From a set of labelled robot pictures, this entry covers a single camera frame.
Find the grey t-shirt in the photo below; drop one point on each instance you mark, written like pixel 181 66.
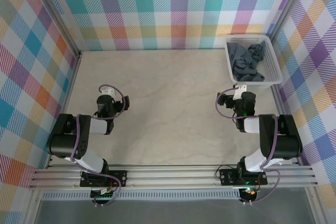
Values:
pixel 244 61

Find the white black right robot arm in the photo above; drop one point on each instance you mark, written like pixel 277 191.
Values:
pixel 286 140

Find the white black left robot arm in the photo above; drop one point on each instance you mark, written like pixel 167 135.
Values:
pixel 63 140

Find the white plastic mesh basket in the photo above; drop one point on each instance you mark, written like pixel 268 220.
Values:
pixel 271 64

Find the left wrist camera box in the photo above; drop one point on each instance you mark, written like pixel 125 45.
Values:
pixel 108 92

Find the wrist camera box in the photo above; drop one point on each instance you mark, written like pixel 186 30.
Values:
pixel 240 90
pixel 108 92

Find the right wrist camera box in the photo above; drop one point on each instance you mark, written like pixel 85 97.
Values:
pixel 240 90

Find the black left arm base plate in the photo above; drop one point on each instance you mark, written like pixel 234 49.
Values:
pixel 118 176

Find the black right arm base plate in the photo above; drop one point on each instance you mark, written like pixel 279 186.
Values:
pixel 228 176

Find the aluminium mounting rail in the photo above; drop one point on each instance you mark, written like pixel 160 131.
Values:
pixel 170 175

